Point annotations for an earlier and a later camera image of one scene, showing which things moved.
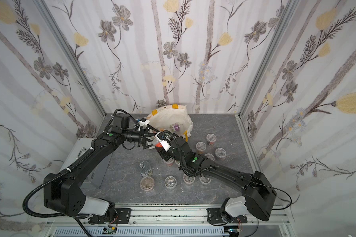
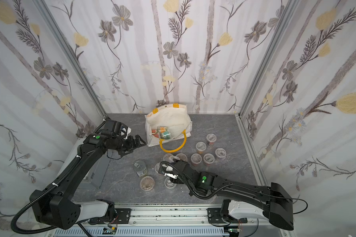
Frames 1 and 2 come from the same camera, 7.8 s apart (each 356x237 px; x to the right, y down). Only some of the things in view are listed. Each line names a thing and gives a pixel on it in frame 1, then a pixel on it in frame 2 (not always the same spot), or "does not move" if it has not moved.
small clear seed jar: x=170 y=182 does not move
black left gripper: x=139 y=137 -> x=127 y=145
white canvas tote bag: x=175 y=118 does not move
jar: x=220 y=153 does not move
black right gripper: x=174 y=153 -> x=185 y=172
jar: x=210 y=138 does not move
